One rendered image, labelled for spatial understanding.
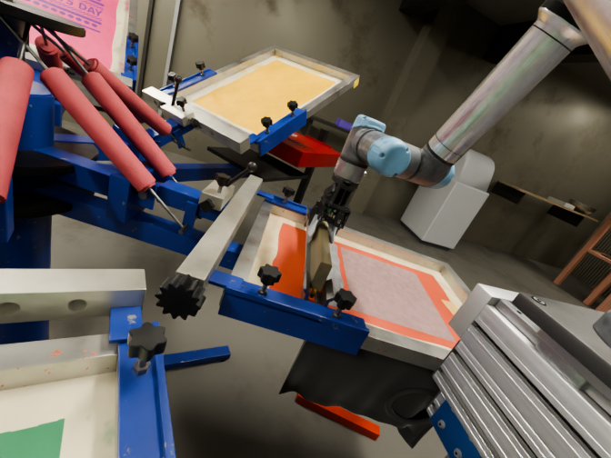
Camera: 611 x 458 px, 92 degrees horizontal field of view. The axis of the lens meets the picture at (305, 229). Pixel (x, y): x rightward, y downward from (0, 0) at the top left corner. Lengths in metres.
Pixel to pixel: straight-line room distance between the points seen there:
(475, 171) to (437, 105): 1.20
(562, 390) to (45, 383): 0.62
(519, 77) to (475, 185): 4.47
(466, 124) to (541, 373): 0.43
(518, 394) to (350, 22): 4.57
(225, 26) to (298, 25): 0.91
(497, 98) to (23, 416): 0.82
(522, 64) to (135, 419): 0.75
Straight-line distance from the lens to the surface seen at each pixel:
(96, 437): 0.48
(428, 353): 0.74
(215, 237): 0.67
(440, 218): 4.95
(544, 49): 0.67
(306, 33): 4.61
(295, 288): 0.75
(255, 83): 1.71
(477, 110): 0.68
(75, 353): 0.50
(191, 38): 4.56
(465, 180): 4.97
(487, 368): 0.54
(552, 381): 0.49
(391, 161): 0.63
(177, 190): 0.85
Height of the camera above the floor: 1.37
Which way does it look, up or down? 23 degrees down
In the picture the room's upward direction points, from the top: 23 degrees clockwise
